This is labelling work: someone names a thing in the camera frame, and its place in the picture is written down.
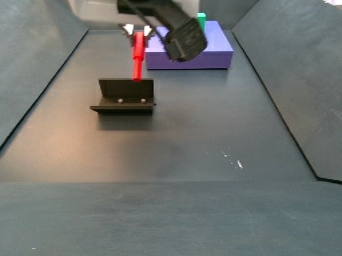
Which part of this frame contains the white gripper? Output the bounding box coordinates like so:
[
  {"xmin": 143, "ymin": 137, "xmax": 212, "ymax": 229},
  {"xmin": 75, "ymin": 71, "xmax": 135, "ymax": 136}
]
[{"xmin": 67, "ymin": 0, "xmax": 200, "ymax": 38}]

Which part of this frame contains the red peg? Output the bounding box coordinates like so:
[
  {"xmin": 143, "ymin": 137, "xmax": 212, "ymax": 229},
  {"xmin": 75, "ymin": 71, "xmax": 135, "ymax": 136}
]
[{"xmin": 132, "ymin": 31, "xmax": 145, "ymax": 81}]

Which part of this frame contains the purple base board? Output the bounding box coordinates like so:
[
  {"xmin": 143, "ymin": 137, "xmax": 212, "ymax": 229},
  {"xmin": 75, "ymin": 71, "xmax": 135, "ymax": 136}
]
[{"xmin": 145, "ymin": 21, "xmax": 234, "ymax": 70}]

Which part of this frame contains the green block right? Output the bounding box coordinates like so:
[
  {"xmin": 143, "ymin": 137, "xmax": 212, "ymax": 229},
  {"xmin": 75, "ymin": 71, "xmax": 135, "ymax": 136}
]
[{"xmin": 196, "ymin": 12, "xmax": 207, "ymax": 32}]

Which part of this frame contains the black angle holder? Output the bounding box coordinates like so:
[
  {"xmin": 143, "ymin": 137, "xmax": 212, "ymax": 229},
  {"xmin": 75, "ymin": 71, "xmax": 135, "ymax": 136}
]
[{"xmin": 89, "ymin": 78, "xmax": 155, "ymax": 114}]

